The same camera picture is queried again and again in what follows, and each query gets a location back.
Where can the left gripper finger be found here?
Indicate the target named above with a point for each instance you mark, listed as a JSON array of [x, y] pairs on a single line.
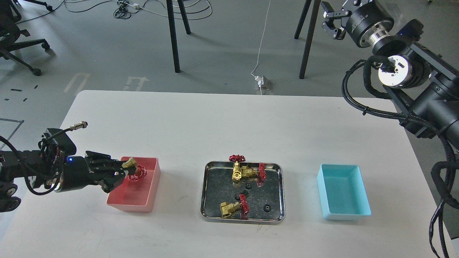
[[119, 166], [111, 182]]

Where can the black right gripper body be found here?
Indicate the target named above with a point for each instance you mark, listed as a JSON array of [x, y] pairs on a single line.
[[361, 21]]

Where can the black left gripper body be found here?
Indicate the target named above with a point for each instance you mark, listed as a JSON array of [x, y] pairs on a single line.
[[79, 172]]

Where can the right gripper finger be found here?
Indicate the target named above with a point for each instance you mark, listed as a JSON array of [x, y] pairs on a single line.
[[351, 4], [330, 16]]

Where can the brass valve red handle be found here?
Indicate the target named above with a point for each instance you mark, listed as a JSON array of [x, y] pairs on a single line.
[[135, 172]]

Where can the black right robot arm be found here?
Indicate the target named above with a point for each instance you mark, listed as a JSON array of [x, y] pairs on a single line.
[[400, 69]]

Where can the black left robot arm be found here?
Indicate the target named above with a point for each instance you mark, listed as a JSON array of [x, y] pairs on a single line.
[[55, 167]]

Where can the pink plastic box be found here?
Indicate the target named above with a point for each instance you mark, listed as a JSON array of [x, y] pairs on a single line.
[[137, 196]]

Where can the brass valve bottom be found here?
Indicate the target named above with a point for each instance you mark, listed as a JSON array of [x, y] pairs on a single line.
[[229, 209]]

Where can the brass valve top pair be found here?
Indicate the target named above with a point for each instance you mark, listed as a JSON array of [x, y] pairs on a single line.
[[244, 172]]

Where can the blue plastic box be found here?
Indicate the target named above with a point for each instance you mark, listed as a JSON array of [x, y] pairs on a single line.
[[342, 192]]

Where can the black tripod right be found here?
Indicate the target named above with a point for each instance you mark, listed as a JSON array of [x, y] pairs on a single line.
[[312, 7]]

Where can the black tripod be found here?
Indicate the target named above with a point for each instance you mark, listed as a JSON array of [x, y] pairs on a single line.
[[312, 7], [172, 29]]

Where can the white power adapter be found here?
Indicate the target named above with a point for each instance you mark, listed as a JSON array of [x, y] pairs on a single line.
[[263, 83]]

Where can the metal tray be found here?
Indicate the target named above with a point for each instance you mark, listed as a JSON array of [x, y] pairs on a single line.
[[218, 187]]

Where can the black tripod left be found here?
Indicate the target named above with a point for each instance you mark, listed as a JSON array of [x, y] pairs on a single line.
[[172, 29]]

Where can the black office chair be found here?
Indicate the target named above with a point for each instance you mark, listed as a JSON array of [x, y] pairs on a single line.
[[10, 33]]

